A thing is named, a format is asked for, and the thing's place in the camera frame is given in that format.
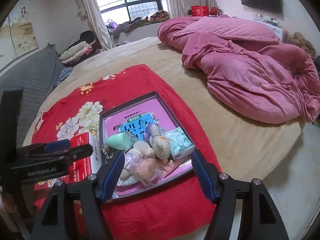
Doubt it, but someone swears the brown fuzzy cloth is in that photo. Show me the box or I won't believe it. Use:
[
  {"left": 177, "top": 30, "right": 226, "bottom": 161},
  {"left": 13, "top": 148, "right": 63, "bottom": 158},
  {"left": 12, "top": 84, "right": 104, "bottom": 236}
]
[{"left": 287, "top": 32, "right": 317, "bottom": 58}]

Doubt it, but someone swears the green tissue pack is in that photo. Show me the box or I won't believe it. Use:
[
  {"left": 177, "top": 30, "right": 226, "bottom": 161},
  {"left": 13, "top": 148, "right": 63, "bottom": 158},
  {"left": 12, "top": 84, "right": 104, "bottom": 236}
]
[{"left": 164, "top": 127, "right": 195, "bottom": 160}]

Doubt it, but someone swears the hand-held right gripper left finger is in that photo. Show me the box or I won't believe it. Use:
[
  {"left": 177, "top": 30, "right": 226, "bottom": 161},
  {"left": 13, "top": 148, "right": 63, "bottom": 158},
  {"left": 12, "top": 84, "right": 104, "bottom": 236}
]
[{"left": 30, "top": 151, "right": 125, "bottom": 240}]

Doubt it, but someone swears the beige bed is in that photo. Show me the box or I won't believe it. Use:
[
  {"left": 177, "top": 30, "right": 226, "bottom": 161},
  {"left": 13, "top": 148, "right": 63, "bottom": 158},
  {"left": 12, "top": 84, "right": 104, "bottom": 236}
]
[{"left": 22, "top": 36, "right": 309, "bottom": 203}]

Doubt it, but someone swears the blue patterned pillow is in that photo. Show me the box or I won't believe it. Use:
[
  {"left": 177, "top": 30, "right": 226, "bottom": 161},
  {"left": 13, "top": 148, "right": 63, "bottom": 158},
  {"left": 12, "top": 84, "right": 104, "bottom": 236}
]
[{"left": 54, "top": 66, "right": 74, "bottom": 88}]

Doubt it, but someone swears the pink quilt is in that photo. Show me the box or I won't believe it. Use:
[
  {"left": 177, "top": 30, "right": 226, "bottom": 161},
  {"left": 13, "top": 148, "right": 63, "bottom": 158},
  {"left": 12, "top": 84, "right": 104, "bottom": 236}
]
[{"left": 157, "top": 15, "right": 320, "bottom": 125}]

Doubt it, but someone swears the white cabinet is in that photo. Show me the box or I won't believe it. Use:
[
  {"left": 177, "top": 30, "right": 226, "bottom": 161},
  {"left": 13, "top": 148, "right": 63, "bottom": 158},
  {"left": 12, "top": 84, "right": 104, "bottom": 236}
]
[{"left": 252, "top": 17, "right": 284, "bottom": 40}]

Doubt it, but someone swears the red floral blanket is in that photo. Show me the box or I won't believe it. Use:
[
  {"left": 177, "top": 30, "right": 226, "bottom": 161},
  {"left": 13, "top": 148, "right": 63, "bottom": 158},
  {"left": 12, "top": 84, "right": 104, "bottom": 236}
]
[{"left": 31, "top": 64, "right": 223, "bottom": 240}]

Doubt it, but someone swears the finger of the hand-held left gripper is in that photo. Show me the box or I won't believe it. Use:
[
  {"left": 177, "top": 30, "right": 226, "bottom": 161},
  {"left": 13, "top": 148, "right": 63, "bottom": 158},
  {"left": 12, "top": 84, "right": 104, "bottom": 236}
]
[
  {"left": 32, "top": 144, "right": 93, "bottom": 165},
  {"left": 16, "top": 139, "right": 71, "bottom": 155}
]

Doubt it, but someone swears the doll with floral hat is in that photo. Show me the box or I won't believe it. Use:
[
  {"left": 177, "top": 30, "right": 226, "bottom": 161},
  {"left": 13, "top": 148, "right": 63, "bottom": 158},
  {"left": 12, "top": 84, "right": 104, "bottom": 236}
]
[{"left": 117, "top": 141, "right": 157, "bottom": 187}]

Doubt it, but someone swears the grey quilted headboard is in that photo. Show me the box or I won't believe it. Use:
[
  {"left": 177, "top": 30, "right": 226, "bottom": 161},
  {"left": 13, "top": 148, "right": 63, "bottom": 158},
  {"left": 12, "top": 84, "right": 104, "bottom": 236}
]
[{"left": 0, "top": 44, "right": 65, "bottom": 150}]

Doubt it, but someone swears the leopard print scrunchie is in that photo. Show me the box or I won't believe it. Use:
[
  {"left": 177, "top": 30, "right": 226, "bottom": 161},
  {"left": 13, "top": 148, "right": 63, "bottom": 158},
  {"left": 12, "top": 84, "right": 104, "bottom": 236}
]
[{"left": 101, "top": 143, "right": 118, "bottom": 160}]

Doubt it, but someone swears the stack of folded clothes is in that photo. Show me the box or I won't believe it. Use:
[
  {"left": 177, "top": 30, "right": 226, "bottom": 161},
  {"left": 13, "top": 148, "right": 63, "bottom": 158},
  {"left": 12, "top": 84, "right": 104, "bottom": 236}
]
[{"left": 59, "top": 30, "right": 100, "bottom": 65}]

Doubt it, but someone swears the wall painting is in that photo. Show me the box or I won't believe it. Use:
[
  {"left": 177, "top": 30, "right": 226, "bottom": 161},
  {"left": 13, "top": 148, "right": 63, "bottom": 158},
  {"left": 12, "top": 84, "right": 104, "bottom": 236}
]
[{"left": 0, "top": 4, "right": 39, "bottom": 67}]

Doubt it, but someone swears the red tissue pack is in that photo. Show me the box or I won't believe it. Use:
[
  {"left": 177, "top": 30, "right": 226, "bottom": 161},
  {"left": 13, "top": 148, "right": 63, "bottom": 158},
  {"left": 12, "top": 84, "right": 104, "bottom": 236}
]
[{"left": 35, "top": 132, "right": 103, "bottom": 193}]

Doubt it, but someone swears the orange makeup sponge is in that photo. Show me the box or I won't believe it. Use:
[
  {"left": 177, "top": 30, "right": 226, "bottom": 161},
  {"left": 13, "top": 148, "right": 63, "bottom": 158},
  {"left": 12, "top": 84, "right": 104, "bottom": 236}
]
[{"left": 136, "top": 156, "right": 163, "bottom": 187}]

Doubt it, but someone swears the clothes pile on windowsill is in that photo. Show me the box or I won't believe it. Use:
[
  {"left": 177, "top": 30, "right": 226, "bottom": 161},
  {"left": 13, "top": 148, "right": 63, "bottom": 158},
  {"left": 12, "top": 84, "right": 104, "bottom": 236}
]
[{"left": 106, "top": 10, "right": 170, "bottom": 34}]

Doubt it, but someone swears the green makeup sponge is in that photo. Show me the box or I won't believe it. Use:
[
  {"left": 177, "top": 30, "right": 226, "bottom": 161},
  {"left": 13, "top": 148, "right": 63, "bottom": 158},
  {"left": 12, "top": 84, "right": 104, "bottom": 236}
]
[{"left": 107, "top": 132, "right": 133, "bottom": 152}]

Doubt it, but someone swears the grey box with pink book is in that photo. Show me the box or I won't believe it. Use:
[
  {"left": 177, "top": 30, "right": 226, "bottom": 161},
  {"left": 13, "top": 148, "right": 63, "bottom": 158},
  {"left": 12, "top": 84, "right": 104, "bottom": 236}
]
[{"left": 99, "top": 92, "right": 200, "bottom": 202}]

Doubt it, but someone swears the beige plush bear purple dress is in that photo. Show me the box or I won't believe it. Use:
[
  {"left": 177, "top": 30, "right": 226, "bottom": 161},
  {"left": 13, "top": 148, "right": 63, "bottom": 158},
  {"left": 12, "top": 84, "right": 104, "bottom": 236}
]
[{"left": 145, "top": 124, "right": 172, "bottom": 161}]

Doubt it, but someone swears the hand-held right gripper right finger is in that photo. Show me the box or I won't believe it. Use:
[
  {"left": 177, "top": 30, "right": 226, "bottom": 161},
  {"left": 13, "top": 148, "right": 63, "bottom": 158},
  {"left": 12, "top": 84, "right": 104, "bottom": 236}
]
[{"left": 191, "top": 150, "right": 283, "bottom": 240}]

